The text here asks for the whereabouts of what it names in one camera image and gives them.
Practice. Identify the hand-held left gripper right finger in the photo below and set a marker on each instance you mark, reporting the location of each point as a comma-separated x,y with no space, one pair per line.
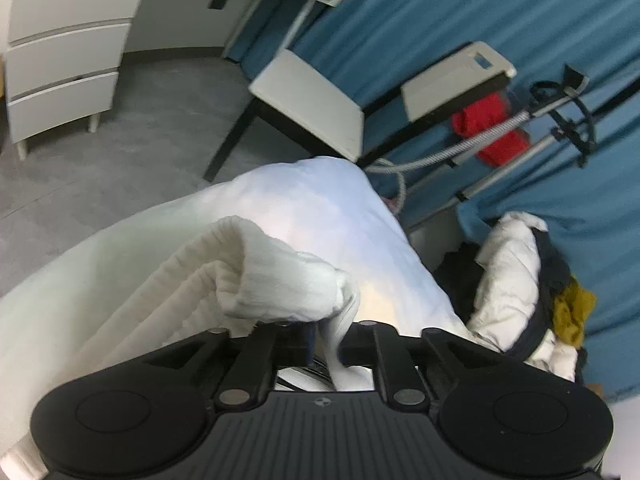
357,342

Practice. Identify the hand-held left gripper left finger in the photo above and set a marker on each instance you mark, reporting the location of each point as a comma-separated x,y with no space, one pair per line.
300,342

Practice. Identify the pile of mixed clothes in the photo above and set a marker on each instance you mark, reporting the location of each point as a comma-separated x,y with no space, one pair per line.
510,270

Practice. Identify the pastel pink bed blanket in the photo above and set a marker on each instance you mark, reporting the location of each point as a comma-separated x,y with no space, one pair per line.
320,200

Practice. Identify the black garment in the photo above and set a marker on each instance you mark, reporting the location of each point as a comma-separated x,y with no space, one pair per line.
550,265

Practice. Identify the mustard yellow garment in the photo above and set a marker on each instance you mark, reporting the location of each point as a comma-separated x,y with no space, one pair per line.
572,310

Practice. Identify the black and white chair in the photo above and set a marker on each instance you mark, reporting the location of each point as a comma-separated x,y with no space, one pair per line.
310,95

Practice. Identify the garment steamer on stand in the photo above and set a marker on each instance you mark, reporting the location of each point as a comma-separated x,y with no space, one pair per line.
500,127

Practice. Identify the red cloth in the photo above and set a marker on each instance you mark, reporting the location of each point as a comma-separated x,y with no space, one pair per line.
482,112

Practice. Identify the white dressing table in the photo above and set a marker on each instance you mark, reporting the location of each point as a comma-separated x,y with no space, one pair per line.
70,35

